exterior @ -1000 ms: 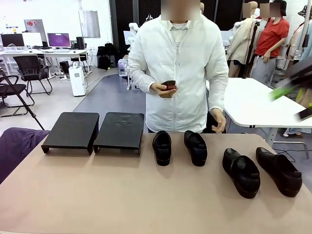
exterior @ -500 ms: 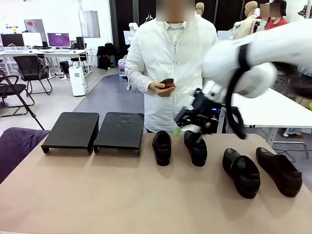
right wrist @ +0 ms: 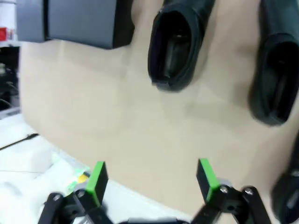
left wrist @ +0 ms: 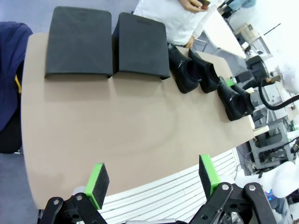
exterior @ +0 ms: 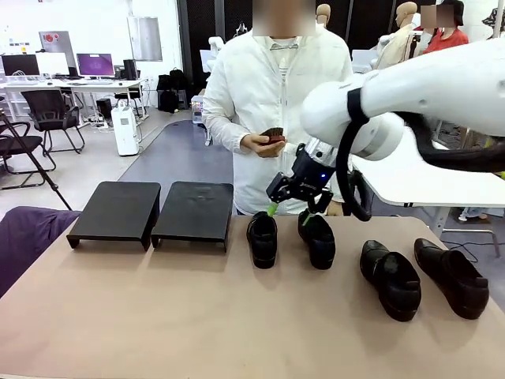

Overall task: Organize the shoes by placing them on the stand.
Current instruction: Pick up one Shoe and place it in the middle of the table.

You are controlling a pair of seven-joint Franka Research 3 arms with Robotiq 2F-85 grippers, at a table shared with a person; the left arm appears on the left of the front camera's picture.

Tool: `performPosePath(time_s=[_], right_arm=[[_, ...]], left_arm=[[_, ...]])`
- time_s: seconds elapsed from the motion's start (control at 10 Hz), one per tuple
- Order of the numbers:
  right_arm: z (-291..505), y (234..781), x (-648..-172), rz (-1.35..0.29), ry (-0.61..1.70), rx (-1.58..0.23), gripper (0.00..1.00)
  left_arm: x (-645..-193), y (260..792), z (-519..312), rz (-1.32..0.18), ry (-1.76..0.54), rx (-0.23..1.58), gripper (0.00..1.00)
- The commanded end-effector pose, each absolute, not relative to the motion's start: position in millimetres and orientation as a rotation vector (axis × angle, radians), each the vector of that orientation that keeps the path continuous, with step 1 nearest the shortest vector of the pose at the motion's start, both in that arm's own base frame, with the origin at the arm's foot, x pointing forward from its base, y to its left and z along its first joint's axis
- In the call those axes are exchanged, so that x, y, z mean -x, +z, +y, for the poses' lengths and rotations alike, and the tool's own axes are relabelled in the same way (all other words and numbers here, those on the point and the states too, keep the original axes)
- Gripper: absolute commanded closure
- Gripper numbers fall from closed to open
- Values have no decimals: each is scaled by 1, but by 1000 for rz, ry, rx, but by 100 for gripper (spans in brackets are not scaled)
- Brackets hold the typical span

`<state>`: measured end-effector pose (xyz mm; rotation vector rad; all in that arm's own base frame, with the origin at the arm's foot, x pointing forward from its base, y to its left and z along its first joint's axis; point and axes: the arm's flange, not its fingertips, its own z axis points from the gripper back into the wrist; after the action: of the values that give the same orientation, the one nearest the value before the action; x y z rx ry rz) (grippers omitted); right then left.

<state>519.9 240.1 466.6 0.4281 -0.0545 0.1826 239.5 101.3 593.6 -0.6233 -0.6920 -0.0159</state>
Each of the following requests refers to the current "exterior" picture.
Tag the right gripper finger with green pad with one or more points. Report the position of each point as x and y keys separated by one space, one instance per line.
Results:
x=281 y=185
x=319 y=201

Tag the black leather loafer shoe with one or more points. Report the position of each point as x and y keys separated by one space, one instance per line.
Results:
x=317 y=241
x=451 y=278
x=262 y=242
x=390 y=280

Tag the dark red smartphone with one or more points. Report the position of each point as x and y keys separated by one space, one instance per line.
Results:
x=274 y=135

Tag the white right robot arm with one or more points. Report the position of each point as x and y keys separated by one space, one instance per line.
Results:
x=434 y=87

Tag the black shoe stand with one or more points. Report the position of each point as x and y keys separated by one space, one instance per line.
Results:
x=118 y=209
x=195 y=211

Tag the person's left hand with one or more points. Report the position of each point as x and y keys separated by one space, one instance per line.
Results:
x=335 y=209

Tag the person's right hand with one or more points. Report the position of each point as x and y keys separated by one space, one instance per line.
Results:
x=254 y=145

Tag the white side table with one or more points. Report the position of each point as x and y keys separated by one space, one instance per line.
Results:
x=394 y=185

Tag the person in white jacket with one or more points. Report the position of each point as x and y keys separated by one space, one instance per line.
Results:
x=268 y=98

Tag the computer case with coloured lights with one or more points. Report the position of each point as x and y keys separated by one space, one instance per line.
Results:
x=197 y=110

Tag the black backpack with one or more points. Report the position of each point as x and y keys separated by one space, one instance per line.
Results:
x=171 y=91

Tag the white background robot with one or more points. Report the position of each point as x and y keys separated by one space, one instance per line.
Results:
x=215 y=43

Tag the white air purifier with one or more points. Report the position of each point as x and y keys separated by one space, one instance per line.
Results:
x=125 y=130

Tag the mannequin in beige coat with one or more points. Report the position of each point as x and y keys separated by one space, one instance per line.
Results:
x=398 y=47

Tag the black desktop tower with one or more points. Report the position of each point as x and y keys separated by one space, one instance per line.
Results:
x=129 y=69

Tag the figure in red shirt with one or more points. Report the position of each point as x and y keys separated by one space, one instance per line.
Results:
x=447 y=39

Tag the monitor with purple screen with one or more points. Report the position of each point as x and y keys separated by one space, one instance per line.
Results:
x=95 y=64

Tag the long white desk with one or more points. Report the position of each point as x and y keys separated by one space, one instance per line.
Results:
x=79 y=83

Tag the black tripod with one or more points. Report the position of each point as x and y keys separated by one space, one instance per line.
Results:
x=39 y=169

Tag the black mesh office chair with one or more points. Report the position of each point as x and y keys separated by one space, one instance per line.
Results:
x=49 y=112

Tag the purple beanbag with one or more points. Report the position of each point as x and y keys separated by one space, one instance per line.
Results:
x=27 y=241

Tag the grey board with red circle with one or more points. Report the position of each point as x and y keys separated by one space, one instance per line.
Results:
x=59 y=41

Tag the black sled-base chair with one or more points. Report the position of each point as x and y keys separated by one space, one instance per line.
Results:
x=19 y=144

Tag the monitor with black screen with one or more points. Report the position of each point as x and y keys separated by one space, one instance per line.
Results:
x=20 y=65

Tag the silver wall panel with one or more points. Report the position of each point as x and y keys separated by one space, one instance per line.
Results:
x=145 y=38

